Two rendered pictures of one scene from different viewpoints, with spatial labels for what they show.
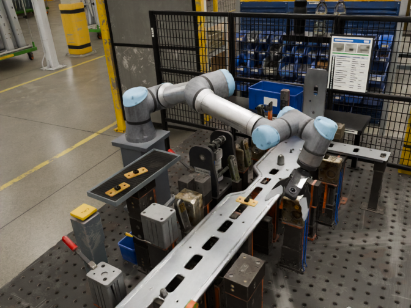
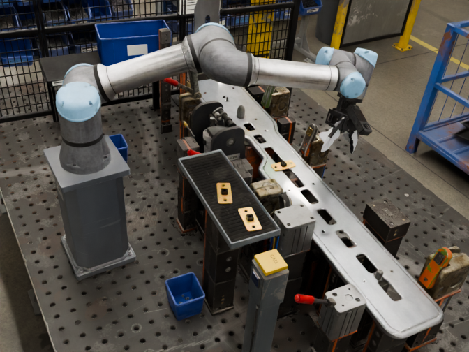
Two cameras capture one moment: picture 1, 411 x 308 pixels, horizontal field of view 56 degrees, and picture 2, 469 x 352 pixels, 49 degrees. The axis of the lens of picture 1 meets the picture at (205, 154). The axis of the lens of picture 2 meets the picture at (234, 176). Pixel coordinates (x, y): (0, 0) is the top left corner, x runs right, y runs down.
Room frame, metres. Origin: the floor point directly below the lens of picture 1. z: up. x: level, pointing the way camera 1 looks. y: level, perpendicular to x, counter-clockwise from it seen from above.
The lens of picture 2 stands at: (0.72, 1.19, 2.05)
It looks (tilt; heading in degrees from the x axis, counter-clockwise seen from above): 38 degrees down; 298
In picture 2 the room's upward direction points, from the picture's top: 5 degrees clockwise
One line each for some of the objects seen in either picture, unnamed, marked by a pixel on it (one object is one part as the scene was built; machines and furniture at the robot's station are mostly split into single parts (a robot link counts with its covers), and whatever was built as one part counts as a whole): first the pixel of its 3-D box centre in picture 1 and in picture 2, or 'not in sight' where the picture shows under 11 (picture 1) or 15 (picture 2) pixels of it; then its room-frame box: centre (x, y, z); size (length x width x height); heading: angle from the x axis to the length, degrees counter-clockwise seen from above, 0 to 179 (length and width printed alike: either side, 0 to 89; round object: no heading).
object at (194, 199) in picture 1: (192, 235); (261, 231); (1.19, 0.07, 0.89); 0.13 x 0.11 x 0.38; 56
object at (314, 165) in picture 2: (293, 232); (310, 174); (1.19, -0.33, 0.87); 0.12 x 0.09 x 0.35; 56
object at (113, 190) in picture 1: (117, 188); (249, 217); (1.13, 0.31, 1.17); 0.08 x 0.04 x 0.01; 138
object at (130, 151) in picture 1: (146, 172); (92, 208); (1.70, 0.31, 0.90); 0.21 x 0.21 x 0.40; 61
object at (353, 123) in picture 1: (285, 112); (146, 58); (2.10, -0.49, 1.02); 0.90 x 0.22 x 0.03; 56
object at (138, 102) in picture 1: (137, 103); (79, 110); (1.70, 0.30, 1.27); 0.13 x 0.12 x 0.14; 130
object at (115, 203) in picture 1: (137, 173); (225, 193); (1.23, 0.26, 1.16); 0.37 x 0.14 x 0.02; 146
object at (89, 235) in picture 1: (96, 266); (260, 322); (1.02, 0.40, 0.92); 0.08 x 0.08 x 0.44; 56
